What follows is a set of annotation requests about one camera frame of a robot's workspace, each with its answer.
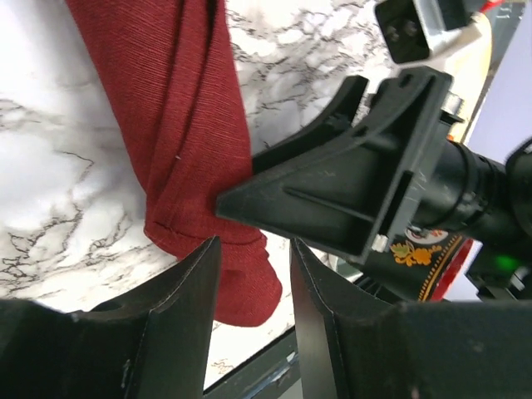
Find dark red cloth napkin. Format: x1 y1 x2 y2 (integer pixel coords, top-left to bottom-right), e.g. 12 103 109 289
67 0 282 327

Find red and black cup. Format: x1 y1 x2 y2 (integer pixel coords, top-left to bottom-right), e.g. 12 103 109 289
355 229 473 303

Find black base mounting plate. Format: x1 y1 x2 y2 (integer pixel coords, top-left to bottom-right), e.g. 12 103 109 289
204 327 300 399

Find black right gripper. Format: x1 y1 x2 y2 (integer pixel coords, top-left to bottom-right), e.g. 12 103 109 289
411 141 531 299

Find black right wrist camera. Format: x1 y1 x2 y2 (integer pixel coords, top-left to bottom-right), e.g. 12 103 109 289
372 0 487 66

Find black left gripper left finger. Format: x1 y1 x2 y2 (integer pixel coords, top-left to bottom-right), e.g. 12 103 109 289
1 238 221 398

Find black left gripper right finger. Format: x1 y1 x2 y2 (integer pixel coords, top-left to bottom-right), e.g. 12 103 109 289
290 239 531 398

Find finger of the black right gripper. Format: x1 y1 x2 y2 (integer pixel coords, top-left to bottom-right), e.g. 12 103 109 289
216 68 453 263
253 76 369 175

